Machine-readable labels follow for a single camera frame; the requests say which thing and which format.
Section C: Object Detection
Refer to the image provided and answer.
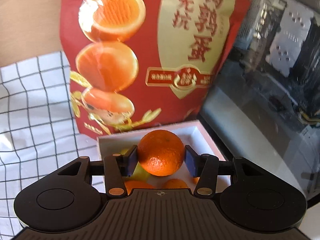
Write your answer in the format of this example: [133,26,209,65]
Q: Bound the red snack bag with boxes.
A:
[60,0,253,140]

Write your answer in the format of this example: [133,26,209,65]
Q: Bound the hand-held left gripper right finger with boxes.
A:
[184,144,252,197]

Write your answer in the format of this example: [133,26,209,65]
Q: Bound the glass-sided computer case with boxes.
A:
[197,0,320,203]

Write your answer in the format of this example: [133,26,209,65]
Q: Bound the pink cardboard box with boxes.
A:
[96,120,232,195]

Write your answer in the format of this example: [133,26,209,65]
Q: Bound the white black-checked cloth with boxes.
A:
[0,51,105,240]

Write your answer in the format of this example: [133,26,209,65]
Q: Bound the round medium orange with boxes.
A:
[137,129,185,177]

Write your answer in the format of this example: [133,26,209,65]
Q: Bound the green-yellow lemon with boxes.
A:
[121,148,152,182]

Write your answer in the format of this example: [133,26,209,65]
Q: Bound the large oval orange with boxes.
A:
[124,180,155,195]

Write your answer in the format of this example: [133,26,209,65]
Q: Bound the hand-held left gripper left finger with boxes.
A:
[57,145,138,198]

